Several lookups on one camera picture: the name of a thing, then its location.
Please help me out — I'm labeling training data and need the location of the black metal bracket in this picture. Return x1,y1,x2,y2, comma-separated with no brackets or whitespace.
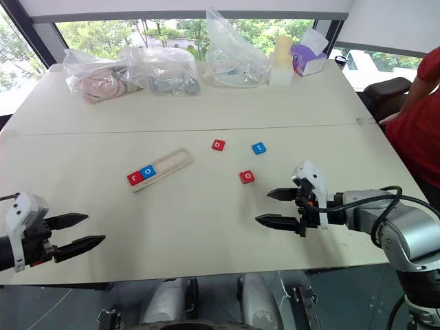
291,284,323,330
96,308,124,330

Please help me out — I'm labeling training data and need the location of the pink cloth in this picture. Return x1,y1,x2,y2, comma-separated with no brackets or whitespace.
80,67,127,103

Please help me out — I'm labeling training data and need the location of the purple tissue box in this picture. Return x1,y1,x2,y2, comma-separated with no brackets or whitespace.
289,27,330,78

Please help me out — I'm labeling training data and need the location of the dark window frame post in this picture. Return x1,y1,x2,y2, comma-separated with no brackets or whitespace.
313,19,345,63
9,0,67,72

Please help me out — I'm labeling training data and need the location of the grey metal item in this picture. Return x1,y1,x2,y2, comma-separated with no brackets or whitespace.
148,75,201,96

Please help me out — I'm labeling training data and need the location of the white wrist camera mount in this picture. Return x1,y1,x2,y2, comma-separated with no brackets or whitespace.
4,191,51,273
291,159,336,230

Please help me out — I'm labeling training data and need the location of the yellow white bottle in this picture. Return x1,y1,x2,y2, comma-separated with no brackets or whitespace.
272,36,295,72

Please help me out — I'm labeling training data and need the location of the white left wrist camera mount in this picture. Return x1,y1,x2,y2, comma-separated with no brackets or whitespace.
4,191,51,273

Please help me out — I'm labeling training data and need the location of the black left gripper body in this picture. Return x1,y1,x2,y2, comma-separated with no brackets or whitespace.
21,218,56,268

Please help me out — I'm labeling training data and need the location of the person in red shirt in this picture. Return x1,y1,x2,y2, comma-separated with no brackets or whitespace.
384,46,440,189

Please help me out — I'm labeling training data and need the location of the white tubing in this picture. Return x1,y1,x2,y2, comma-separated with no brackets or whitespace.
204,67,266,87

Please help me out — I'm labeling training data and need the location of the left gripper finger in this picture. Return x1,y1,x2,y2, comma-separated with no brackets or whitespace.
52,234,107,264
44,212,89,231

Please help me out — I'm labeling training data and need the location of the clear bag with white tubing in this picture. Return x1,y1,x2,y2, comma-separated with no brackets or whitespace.
201,6,273,89

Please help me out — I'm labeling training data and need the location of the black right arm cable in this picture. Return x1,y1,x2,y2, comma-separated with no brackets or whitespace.
318,185,440,248

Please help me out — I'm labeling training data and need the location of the wooden letter tray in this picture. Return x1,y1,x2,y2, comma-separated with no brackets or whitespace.
126,148,195,194

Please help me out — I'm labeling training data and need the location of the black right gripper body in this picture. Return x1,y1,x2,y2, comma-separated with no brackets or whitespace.
294,181,325,239

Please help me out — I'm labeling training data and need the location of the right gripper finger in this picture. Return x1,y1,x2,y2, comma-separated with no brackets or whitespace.
267,187,300,203
254,213,303,235

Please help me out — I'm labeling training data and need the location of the silver rounded robot leg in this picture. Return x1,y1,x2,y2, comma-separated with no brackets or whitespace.
140,277,199,327
236,273,288,330

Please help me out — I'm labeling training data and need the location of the clear bag with grey item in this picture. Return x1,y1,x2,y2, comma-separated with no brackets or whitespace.
118,46,202,98

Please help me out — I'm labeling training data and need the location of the black office chair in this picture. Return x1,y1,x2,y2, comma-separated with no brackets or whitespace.
362,76,413,125

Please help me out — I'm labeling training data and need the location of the blue letter tile o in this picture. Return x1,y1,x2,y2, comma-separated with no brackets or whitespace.
140,164,158,181

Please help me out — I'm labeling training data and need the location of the red letter tile o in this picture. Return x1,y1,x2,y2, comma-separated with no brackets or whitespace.
239,169,257,186

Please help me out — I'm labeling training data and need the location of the red letter tile r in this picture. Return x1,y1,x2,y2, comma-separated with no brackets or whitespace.
126,170,144,187

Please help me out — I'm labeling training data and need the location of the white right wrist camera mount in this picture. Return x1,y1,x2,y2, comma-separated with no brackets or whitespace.
291,159,336,230

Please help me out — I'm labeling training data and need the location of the clear bag with pink cloth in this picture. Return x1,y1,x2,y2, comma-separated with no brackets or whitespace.
62,47,139,105

